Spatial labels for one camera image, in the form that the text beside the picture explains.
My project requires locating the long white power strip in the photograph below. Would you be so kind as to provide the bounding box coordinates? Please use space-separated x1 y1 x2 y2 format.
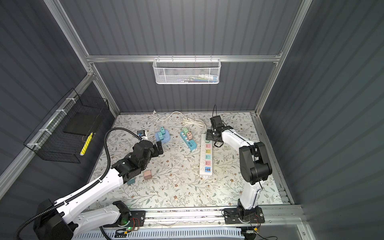
199 134 213 178

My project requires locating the pink plug adapter cube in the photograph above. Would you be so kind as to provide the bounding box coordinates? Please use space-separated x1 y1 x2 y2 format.
143 170 153 180
187 132 193 140

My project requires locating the teal blue power strip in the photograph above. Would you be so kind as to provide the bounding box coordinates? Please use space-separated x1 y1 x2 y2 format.
180 131 197 152

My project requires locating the teal plug adapter cube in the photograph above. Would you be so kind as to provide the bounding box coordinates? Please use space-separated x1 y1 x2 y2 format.
127 179 136 185
157 132 164 140
160 127 166 135

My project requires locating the light blue round power strip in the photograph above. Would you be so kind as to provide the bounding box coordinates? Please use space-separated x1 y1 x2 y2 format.
155 130 171 144

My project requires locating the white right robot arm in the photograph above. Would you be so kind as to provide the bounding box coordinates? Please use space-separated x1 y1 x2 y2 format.
206 116 273 213

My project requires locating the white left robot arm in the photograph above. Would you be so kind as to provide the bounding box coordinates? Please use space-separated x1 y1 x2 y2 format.
33 140 164 240

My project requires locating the yellow marker in basket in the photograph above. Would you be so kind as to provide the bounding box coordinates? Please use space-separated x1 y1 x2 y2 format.
80 133 94 156

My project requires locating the coiled white cable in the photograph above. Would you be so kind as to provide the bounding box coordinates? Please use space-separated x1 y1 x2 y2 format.
182 116 208 134

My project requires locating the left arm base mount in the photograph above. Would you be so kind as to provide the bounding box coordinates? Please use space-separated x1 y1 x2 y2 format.
104 211 147 228

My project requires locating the white power strip cable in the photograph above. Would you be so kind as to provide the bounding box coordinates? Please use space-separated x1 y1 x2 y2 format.
152 109 187 121

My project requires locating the black wire side basket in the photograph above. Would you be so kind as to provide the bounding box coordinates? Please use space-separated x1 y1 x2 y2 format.
24 91 110 164

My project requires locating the white wire wall basket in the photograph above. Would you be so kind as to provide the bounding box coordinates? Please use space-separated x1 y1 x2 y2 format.
153 59 222 85

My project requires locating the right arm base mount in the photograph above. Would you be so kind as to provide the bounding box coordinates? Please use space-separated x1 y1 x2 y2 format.
221 207 265 225

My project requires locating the black corrugated cable conduit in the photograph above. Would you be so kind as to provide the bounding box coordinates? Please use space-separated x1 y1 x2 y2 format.
13 127 142 240

